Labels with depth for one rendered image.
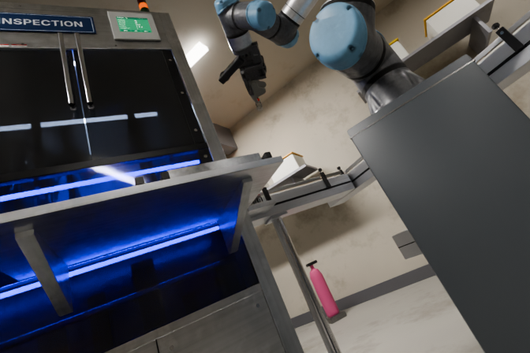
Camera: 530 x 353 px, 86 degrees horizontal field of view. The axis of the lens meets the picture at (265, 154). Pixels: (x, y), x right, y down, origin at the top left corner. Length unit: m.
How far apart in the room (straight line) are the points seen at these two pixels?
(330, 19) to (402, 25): 3.69
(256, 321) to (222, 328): 0.12
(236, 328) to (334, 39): 0.88
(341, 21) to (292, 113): 3.69
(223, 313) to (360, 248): 2.90
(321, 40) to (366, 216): 3.24
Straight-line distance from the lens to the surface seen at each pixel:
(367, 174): 1.57
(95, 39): 1.65
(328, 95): 4.15
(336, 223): 3.85
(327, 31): 0.64
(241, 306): 1.07
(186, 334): 1.03
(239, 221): 0.93
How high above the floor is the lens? 0.58
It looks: 23 degrees up
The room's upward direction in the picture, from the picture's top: 25 degrees counter-clockwise
